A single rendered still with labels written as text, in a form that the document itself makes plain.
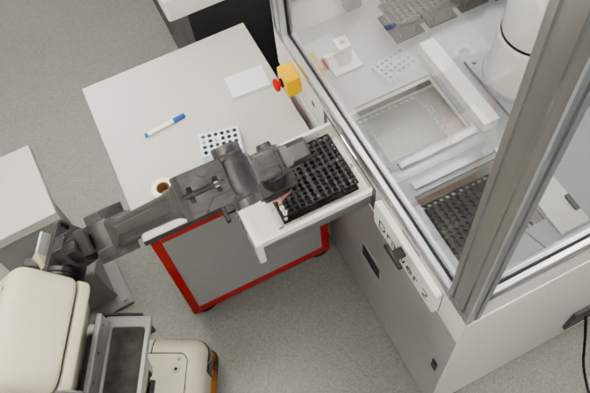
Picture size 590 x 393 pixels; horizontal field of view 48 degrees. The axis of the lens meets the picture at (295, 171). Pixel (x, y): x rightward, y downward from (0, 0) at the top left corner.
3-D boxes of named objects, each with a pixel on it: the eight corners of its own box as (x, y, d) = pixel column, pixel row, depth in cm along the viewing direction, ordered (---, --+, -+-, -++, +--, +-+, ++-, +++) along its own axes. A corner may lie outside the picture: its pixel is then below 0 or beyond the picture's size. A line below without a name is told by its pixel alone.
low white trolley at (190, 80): (197, 325, 250) (143, 241, 185) (144, 199, 281) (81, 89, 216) (334, 259, 260) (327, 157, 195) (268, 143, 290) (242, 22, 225)
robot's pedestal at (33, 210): (62, 340, 252) (-40, 262, 186) (39, 277, 266) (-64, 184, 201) (134, 302, 257) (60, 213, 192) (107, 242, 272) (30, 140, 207)
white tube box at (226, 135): (204, 164, 197) (201, 157, 194) (200, 141, 201) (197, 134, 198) (245, 154, 198) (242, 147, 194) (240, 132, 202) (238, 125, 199)
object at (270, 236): (264, 254, 173) (262, 244, 167) (226, 179, 185) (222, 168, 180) (397, 190, 179) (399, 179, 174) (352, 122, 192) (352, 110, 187)
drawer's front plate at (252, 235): (261, 264, 173) (255, 247, 163) (219, 180, 187) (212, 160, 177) (267, 261, 173) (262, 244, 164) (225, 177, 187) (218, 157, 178)
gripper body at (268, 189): (299, 184, 161) (296, 169, 155) (262, 203, 160) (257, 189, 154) (287, 165, 165) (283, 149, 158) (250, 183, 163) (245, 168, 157)
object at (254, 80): (233, 101, 208) (233, 97, 207) (225, 81, 213) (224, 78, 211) (270, 87, 210) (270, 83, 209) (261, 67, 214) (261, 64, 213)
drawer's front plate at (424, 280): (431, 313, 163) (436, 297, 153) (373, 220, 177) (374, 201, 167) (437, 310, 163) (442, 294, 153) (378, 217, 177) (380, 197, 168)
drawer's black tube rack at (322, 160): (284, 228, 176) (283, 217, 170) (257, 178, 184) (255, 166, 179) (358, 193, 179) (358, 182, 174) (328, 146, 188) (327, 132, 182)
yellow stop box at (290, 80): (286, 99, 197) (284, 83, 191) (276, 82, 201) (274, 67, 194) (302, 92, 198) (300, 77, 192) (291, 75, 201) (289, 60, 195)
